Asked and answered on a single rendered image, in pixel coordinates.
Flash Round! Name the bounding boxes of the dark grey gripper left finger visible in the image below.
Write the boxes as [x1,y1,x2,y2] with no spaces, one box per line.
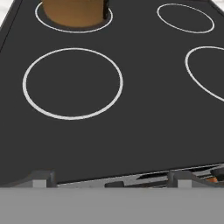
[8,170,57,189]

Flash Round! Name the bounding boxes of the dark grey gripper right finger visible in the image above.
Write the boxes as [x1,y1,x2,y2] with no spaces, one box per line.
[167,170,217,189]

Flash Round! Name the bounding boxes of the black stove knob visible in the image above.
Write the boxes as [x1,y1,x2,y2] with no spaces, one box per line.
[104,180,126,189]

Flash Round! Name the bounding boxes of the black glass hob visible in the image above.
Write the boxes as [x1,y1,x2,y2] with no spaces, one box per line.
[0,0,224,187]

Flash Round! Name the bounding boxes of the copper pot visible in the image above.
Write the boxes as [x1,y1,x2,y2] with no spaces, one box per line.
[41,0,110,28]

